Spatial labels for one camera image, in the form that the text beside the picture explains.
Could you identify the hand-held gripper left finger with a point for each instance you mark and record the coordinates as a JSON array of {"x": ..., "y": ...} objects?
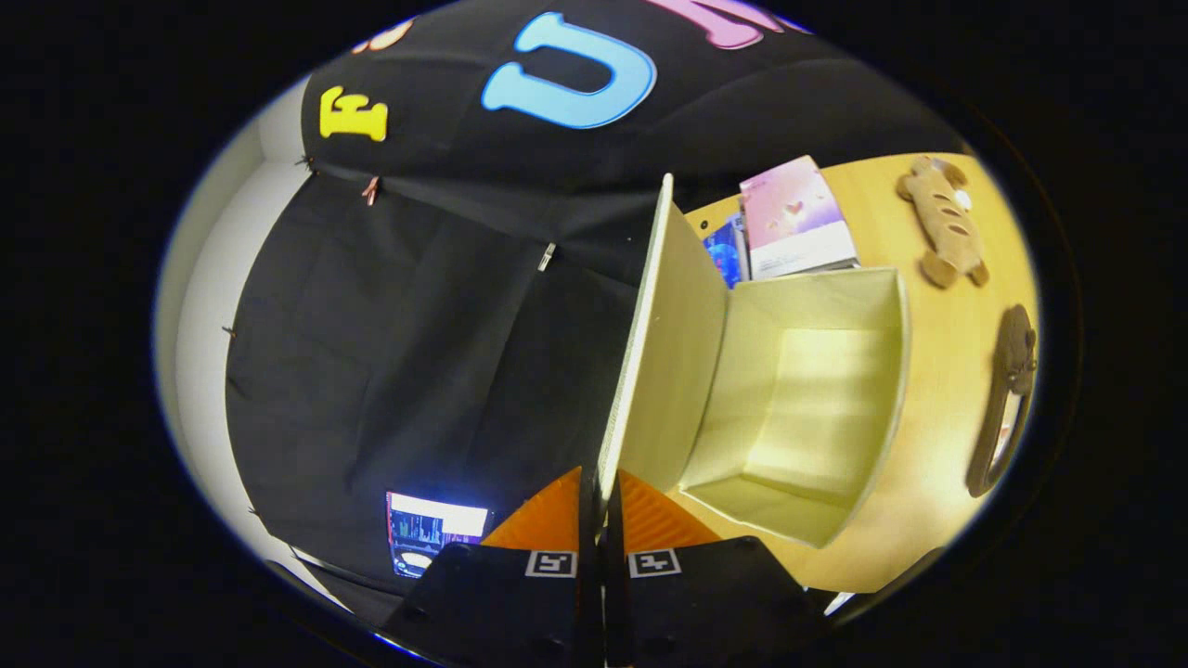
[{"x": 588, "y": 557}]

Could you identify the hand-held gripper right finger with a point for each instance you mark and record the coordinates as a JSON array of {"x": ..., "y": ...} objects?
[{"x": 614, "y": 557}]

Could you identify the grey-green fabric storage box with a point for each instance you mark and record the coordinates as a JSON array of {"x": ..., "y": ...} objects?
[{"x": 789, "y": 417}]

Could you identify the brown fuzzy shoe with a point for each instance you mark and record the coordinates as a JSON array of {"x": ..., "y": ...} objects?
[{"x": 1016, "y": 343}]

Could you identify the lit computer monitor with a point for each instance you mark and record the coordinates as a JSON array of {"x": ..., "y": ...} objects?
[{"x": 436, "y": 533}]

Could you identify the black backdrop cloth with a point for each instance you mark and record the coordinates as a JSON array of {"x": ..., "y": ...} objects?
[{"x": 418, "y": 371}]

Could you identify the silver cloth clip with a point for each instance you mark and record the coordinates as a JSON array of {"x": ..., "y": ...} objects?
[{"x": 546, "y": 257}]

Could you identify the blue book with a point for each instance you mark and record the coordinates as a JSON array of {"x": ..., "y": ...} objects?
[{"x": 724, "y": 255}]

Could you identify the pink book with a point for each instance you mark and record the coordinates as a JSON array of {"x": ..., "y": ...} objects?
[{"x": 794, "y": 213}]

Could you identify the red cloth clip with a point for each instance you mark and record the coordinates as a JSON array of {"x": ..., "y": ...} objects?
[{"x": 370, "y": 190}]

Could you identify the tan bread-shaped plush toy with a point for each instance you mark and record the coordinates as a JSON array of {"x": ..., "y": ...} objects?
[{"x": 942, "y": 223}]

